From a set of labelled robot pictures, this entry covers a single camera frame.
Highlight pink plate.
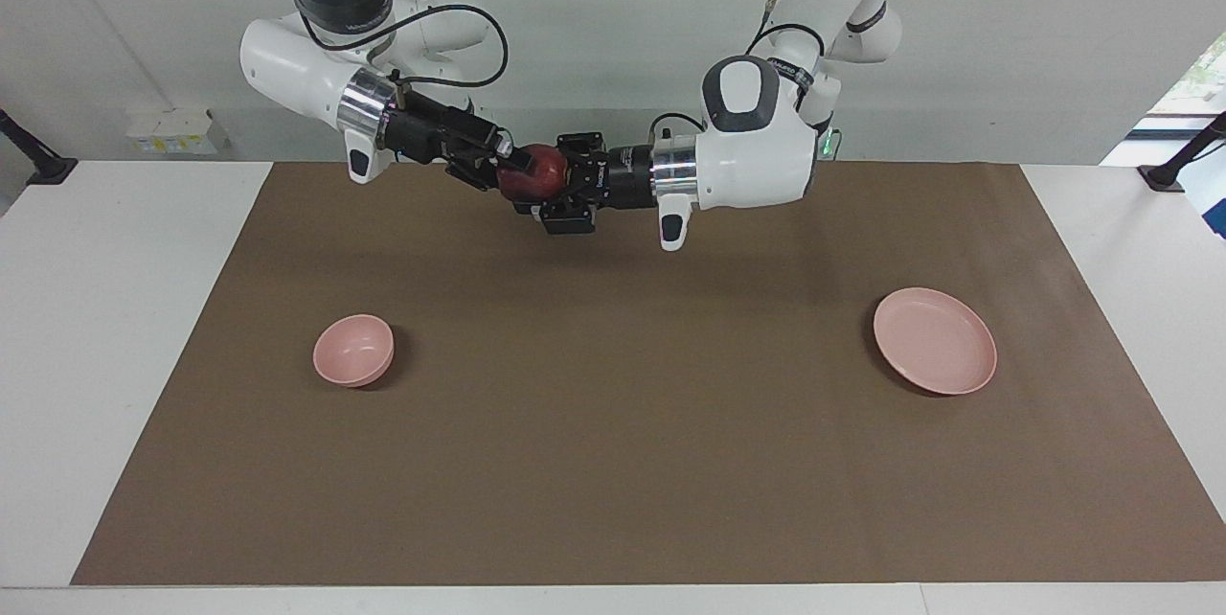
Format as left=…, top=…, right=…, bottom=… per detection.
left=874, top=287, right=998, bottom=397

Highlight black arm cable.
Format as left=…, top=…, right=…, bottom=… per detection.
left=302, top=4, right=510, bottom=89
left=651, top=0, right=827, bottom=139

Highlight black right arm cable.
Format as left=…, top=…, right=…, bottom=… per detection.
left=302, top=4, right=510, bottom=89

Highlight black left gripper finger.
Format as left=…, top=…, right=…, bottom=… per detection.
left=557, top=131, right=606, bottom=164
left=541, top=203, right=597, bottom=238

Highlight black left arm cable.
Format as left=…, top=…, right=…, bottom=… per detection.
left=651, top=0, right=827, bottom=139

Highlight brown table mat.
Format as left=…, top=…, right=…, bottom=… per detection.
left=72, top=162, right=1226, bottom=585

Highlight black camera stand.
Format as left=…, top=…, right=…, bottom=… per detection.
left=1138, top=112, right=1226, bottom=193
left=0, top=109, right=78, bottom=187

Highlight pink bowl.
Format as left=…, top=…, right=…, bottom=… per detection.
left=313, top=313, right=395, bottom=388

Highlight red apple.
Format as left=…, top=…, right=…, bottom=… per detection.
left=496, top=144, right=568, bottom=202

